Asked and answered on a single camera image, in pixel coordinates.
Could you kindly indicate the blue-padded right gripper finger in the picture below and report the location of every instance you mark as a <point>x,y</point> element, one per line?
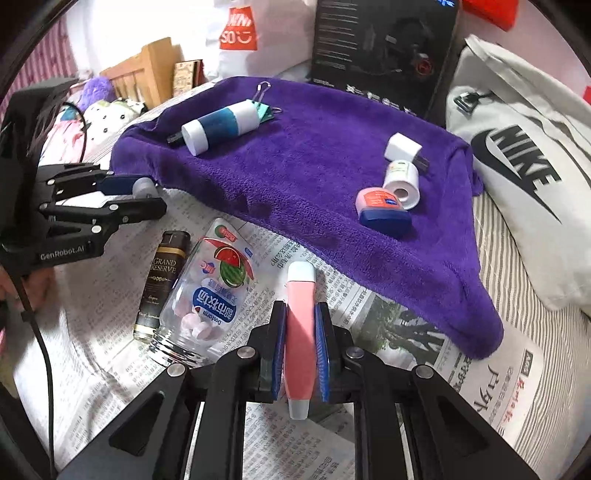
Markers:
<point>336,384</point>

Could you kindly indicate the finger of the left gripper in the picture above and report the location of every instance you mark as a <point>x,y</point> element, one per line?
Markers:
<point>124,184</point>
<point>112,213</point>

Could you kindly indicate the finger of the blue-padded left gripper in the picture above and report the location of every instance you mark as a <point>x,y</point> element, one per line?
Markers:
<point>271,353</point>

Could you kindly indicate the pink white tube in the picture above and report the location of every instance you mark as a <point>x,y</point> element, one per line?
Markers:
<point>300,355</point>

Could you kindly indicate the white blue cylinder bottle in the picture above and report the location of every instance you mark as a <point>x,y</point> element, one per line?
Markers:
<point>220,126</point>

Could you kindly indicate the blue Vaseline lip tin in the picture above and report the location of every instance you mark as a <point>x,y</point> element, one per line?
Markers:
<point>382,211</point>

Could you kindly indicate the white tape roll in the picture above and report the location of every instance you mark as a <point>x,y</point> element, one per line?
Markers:
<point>402,179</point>

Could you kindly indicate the green binder clips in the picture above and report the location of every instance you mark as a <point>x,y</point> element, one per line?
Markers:
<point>264,111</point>

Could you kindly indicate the white USB charger plug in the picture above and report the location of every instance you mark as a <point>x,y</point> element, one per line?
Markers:
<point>401,147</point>

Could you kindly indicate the person's left hand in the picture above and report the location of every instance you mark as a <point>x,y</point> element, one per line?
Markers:
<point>36,285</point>

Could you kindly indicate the white spotted plush toy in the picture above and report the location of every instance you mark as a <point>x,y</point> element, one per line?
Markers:
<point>103,118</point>

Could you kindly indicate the dark Grand Reserve bottle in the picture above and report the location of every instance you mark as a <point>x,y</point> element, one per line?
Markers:
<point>166,265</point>

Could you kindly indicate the clear candy bottle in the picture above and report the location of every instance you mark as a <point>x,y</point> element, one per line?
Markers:
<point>204,303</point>

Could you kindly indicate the purple plush toy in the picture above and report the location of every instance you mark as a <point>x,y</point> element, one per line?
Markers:
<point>96,89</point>

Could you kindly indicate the wooden rack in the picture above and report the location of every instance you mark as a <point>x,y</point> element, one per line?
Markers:
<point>147,76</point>

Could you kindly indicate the newspaper sheet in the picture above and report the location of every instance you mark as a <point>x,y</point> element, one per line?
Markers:
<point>190,422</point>

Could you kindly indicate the purple towel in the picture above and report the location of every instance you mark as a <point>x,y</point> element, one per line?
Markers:
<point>298,176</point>

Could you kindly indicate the small brown patterned box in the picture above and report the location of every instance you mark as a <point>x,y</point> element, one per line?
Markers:
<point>186,76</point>

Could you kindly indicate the white Miniso plastic bag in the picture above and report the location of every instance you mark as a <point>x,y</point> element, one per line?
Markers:
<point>257,38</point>

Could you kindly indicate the grey Nike waist bag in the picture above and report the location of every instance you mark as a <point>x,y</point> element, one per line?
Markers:
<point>530,136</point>

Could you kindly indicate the black headset box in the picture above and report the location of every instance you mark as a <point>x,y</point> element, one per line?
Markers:
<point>390,51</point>

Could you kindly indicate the red gift bag gold print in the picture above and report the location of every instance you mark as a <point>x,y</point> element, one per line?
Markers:
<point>501,13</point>

